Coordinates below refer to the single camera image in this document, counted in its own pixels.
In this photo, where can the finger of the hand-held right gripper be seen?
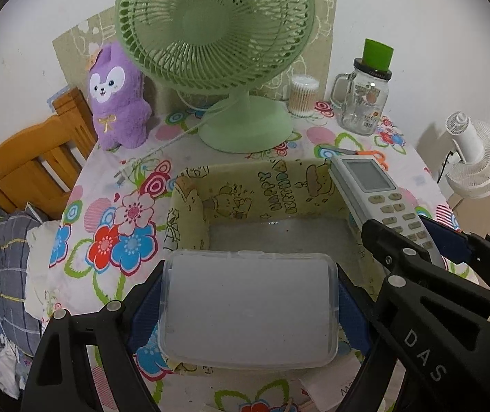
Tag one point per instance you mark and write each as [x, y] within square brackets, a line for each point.
[382, 240]
[442, 240]

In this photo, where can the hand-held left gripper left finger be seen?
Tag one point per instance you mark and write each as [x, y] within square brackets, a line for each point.
[144, 322]

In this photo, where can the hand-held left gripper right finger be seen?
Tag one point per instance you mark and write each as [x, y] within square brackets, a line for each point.
[352, 313]

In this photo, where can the white remote control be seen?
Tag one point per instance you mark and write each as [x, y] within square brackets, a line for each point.
[369, 176]

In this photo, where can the yellow printed fabric storage box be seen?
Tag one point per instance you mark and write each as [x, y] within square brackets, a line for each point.
[236, 197]

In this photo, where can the white paper sheets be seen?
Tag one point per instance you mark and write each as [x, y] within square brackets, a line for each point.
[326, 395]

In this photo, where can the white clip fan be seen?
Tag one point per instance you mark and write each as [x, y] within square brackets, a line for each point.
[481, 154]

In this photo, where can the white pillow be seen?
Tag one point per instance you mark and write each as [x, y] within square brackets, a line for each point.
[39, 266]

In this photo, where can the floral tablecloth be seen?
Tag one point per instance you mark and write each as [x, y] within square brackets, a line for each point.
[112, 206]

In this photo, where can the blue patterned cloth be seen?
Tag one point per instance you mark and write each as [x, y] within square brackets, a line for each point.
[24, 371]

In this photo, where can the glass mug jar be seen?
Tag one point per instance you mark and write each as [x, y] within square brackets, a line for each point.
[363, 103]

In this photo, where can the white patterned cloth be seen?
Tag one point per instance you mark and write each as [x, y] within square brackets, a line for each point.
[0, 356]

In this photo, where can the grey plaid quilt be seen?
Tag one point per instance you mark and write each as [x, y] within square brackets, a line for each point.
[5, 266]

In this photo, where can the cotton swab container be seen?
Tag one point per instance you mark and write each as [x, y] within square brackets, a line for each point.
[303, 96]

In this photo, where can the green plastic cup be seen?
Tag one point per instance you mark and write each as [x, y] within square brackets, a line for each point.
[377, 53]

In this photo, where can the purple plush toy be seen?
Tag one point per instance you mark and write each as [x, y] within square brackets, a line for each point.
[116, 107]

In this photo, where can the wooden headboard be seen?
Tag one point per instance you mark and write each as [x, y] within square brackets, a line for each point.
[17, 146]

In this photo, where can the blue paper sheet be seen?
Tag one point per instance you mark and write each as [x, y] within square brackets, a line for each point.
[58, 96]

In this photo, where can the green desk fan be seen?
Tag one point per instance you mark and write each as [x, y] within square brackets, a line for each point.
[215, 21]

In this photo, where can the beige printed wall mat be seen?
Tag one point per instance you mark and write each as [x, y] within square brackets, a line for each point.
[73, 47]

